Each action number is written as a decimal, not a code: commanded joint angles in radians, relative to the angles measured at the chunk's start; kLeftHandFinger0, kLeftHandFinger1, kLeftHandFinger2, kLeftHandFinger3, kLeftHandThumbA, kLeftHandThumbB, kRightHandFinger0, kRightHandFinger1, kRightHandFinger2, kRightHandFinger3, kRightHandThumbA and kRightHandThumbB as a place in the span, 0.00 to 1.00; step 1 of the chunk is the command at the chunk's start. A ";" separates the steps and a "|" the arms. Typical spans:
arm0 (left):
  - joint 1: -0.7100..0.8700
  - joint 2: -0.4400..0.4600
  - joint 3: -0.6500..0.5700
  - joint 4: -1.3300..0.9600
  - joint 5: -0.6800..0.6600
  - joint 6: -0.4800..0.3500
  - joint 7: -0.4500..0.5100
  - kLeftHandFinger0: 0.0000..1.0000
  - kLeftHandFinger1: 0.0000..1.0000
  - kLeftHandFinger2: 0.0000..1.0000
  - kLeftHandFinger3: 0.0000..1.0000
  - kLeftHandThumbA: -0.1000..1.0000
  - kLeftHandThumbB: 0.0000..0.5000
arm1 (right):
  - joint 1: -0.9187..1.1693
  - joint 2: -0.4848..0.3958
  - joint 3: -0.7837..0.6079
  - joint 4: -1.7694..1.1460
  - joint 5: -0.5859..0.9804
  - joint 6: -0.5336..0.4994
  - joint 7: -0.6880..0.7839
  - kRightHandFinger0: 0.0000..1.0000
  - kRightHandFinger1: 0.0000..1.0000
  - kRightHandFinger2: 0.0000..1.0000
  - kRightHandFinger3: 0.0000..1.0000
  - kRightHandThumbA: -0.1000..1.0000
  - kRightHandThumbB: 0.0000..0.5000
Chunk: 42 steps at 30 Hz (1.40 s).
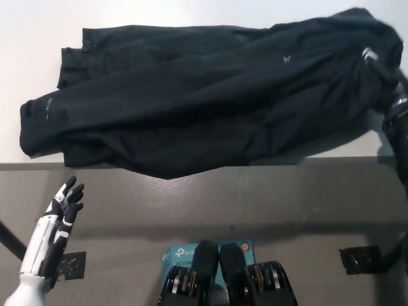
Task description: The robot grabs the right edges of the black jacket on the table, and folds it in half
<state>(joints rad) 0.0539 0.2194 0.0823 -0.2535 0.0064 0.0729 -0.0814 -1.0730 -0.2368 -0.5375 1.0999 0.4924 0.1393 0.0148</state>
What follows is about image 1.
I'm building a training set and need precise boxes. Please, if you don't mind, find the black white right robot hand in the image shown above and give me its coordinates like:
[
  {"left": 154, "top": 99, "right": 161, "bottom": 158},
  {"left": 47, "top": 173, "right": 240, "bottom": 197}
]
[{"left": 361, "top": 47, "right": 400, "bottom": 94}]

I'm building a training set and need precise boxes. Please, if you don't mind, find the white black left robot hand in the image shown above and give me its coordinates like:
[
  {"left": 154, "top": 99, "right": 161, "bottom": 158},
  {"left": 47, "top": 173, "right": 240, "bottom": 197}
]
[{"left": 18, "top": 175, "right": 85, "bottom": 279}]

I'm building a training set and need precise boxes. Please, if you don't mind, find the black jacket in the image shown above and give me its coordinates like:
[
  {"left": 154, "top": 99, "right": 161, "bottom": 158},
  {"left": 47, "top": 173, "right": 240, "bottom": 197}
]
[{"left": 18, "top": 6, "right": 405, "bottom": 179}]

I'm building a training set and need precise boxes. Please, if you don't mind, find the black table leg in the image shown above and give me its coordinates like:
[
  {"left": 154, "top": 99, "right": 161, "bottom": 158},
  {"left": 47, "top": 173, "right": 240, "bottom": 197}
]
[{"left": 0, "top": 219, "right": 28, "bottom": 265}]

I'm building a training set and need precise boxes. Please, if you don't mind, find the black tape floor patch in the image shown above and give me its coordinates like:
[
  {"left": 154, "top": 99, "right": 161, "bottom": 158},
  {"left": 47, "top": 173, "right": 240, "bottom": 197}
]
[
  {"left": 55, "top": 251, "right": 87, "bottom": 281},
  {"left": 338, "top": 244, "right": 388, "bottom": 275}
]

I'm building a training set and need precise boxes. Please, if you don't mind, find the teal tp-link box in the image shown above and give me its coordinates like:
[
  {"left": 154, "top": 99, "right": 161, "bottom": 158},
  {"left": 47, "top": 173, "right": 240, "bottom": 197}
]
[{"left": 160, "top": 239, "right": 254, "bottom": 297}]

